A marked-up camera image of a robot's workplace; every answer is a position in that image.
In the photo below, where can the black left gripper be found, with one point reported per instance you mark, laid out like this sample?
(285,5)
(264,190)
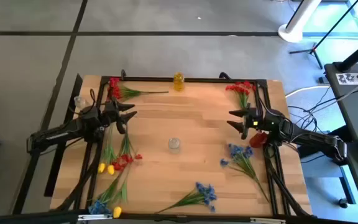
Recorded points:
(112,113)

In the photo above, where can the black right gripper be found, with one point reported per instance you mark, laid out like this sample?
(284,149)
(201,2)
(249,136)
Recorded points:
(252,121)

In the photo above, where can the red artificial flower bunch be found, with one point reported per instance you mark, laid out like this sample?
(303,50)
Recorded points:
(241,88)
(124,158)
(115,87)

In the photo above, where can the blue artificial flower bunch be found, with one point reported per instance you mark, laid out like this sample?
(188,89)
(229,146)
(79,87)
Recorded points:
(239,152)
(98,208)
(205,193)

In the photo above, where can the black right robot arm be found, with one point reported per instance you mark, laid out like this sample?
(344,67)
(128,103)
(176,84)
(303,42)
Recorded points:
(309,137)

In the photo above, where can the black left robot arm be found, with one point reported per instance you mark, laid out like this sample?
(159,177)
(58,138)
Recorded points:
(57,135)

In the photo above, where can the red glass vase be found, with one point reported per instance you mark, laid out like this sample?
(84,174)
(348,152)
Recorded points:
(257,140)

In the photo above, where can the yellow glass vase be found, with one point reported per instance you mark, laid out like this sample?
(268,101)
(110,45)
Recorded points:
(179,82)

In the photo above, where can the small black floor box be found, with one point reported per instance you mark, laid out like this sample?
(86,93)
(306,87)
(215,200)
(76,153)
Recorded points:
(323,80)

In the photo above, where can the floor stand with white base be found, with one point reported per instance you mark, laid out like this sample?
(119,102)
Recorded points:
(291,32)

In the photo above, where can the black tripod light stand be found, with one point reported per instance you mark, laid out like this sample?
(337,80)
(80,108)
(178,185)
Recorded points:
(314,49)

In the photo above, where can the dark grey desk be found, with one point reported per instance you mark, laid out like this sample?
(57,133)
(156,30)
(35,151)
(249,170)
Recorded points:
(356,109)

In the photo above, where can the white printed label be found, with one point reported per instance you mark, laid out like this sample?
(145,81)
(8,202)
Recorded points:
(353,78)

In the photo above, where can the black chair caster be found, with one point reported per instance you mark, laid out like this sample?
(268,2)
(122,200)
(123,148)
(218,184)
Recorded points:
(343,203)

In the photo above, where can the black overhead beam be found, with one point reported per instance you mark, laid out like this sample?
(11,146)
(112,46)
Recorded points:
(42,218)

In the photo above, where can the black pole on desk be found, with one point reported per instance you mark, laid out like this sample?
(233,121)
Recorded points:
(357,54)

